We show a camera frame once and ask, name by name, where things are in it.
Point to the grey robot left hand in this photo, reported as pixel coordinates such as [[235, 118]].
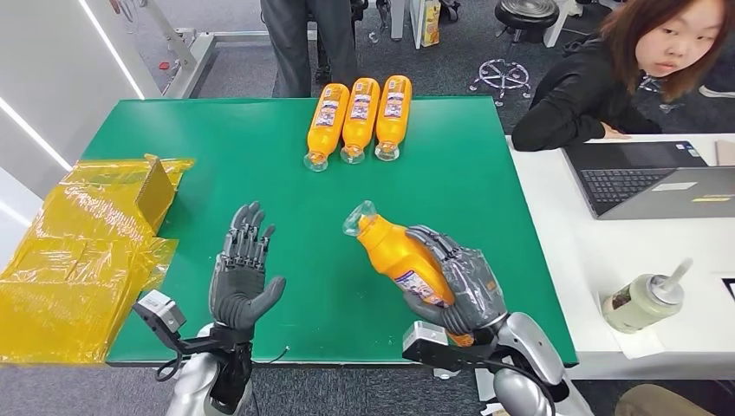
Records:
[[235, 298]]

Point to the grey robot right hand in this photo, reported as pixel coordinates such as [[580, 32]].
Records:
[[474, 287]]

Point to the orange juice bottle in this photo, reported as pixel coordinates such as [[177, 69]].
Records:
[[393, 113], [390, 252], [325, 123], [360, 117]]

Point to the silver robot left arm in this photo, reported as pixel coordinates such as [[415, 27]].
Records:
[[192, 390]]

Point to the green table mat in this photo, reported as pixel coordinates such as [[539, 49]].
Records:
[[321, 287]]

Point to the yellow film-wrapped cardboard stack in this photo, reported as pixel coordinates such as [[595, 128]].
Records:
[[63, 275]]

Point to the white paper napkin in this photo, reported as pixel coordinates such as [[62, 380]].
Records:
[[638, 344]]

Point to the grey laptop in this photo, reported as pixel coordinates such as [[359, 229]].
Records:
[[623, 183]]

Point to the person's leg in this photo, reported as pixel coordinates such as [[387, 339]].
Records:
[[660, 402]]

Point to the seated person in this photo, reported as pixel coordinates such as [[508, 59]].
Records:
[[574, 92]]

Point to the small red object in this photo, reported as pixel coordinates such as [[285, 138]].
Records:
[[165, 65]]

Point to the standing person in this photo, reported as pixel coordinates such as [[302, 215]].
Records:
[[290, 46]]

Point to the yellow printed package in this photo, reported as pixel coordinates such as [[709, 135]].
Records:
[[430, 26]]

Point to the chrome stool base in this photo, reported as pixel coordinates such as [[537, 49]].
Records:
[[649, 85]]

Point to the white furniture panel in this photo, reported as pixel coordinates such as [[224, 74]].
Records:
[[416, 23]]

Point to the black stool with chrome base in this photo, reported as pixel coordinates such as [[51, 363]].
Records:
[[527, 12]]

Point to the white shoe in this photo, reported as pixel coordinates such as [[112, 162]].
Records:
[[715, 92]]

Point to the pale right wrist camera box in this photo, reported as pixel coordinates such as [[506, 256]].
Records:
[[428, 339]]

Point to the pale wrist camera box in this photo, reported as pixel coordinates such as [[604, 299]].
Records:
[[428, 339], [161, 310]]

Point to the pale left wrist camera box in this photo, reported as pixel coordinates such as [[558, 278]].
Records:
[[161, 310]]

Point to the white metal frame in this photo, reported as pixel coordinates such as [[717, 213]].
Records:
[[195, 60]]

